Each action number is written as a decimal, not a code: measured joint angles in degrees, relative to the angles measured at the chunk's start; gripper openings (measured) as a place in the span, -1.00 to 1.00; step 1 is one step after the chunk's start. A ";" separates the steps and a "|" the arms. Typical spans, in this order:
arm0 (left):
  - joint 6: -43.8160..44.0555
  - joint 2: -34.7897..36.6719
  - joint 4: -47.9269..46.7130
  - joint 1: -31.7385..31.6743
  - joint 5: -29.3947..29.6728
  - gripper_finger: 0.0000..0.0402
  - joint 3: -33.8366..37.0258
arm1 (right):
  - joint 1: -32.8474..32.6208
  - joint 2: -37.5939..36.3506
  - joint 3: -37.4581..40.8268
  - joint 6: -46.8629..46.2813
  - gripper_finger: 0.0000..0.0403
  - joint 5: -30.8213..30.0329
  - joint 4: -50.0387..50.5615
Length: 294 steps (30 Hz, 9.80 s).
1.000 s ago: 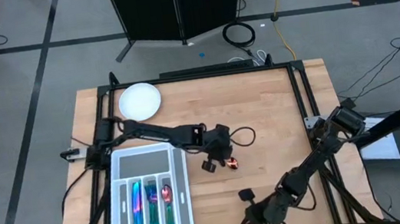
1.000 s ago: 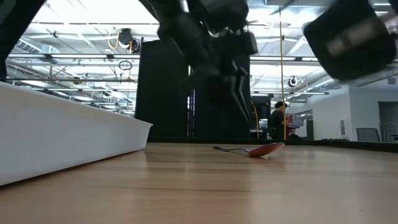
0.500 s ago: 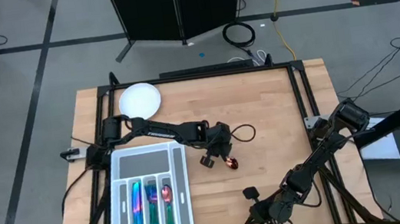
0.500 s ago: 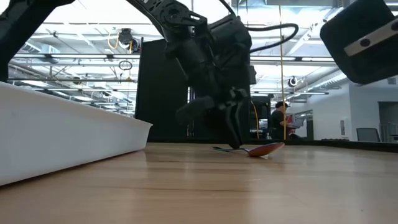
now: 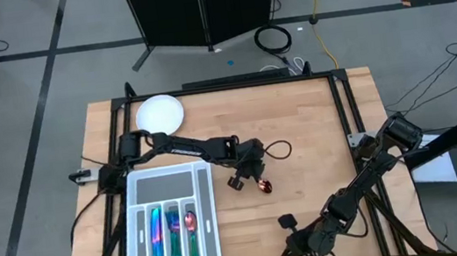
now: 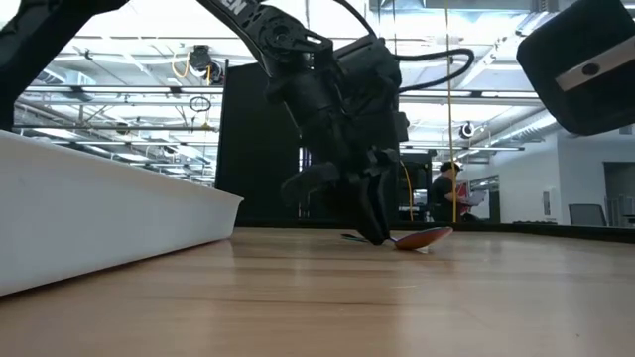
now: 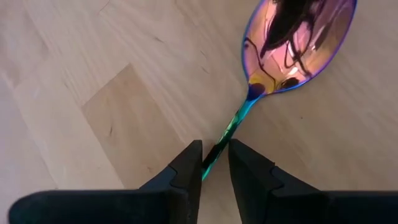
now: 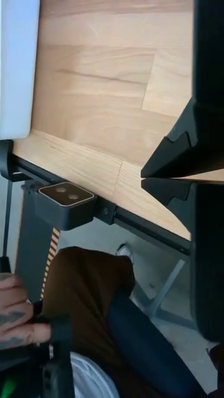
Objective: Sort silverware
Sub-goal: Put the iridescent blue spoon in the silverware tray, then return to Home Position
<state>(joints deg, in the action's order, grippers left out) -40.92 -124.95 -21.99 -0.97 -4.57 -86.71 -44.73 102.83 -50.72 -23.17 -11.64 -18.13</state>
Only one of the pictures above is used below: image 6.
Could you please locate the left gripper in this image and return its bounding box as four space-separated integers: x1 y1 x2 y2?
267 37 411 247

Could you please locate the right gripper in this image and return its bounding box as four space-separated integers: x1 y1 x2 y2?
515 0 635 137

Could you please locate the iridescent spoon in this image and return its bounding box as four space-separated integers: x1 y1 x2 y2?
340 225 454 252

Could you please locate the black machine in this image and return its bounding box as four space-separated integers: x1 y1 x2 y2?
399 151 438 223

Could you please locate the person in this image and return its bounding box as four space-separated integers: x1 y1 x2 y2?
428 161 467 223

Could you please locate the red rack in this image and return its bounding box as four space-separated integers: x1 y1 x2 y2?
455 181 471 223

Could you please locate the long ceiling light bar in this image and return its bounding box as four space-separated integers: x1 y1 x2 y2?
399 89 542 100
24 84 224 96

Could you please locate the black folding partition screen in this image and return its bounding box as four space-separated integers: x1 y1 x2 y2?
213 58 401 225

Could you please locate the grey office chair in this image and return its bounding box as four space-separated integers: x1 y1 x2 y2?
568 202 609 228

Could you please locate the white cutlery tray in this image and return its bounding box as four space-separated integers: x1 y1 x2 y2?
0 129 244 298

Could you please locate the yellow cable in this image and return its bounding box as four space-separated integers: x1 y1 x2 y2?
443 0 458 224
400 159 414 223

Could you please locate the silver ventilation duct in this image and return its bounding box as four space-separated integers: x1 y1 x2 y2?
488 106 565 148
37 68 96 103

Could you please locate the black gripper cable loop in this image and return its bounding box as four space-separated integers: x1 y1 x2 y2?
336 0 476 94

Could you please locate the black aluminium table frame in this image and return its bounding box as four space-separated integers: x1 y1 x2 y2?
235 217 635 244

